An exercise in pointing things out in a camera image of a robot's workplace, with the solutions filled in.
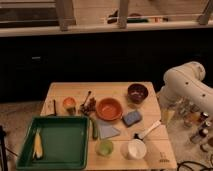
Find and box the white cup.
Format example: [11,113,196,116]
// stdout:
[120,139,147,160]

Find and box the black stick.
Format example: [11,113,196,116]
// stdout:
[53,99,57,116]

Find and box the brown dried bunch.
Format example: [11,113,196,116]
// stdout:
[81,98,96,115]

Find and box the orange topped cup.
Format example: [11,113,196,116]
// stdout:
[63,97,76,115]

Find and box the dark spoon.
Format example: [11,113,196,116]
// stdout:
[80,91,91,107]

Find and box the green cucumber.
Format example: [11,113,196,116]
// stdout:
[91,119,99,140]

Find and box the grey triangular cloth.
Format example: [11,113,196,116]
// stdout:
[97,119,120,139]

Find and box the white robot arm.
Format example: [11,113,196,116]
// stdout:
[159,61,213,115]

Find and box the orange bowl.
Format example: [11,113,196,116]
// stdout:
[96,98,123,121]

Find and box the spice bottle group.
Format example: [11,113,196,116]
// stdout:
[183,102,211,145]

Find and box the yellow corn cob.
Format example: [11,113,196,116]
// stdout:
[33,130,43,159]

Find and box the green plastic tray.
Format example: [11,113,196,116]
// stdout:
[16,116,89,171]

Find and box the green cup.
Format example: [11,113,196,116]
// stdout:
[95,140,114,157]

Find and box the blue sponge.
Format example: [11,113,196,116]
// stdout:
[122,110,142,127]

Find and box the dark maroon bowl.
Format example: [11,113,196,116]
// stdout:
[127,83,148,104]

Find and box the white handled spatula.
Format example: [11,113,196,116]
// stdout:
[134,120,161,140]

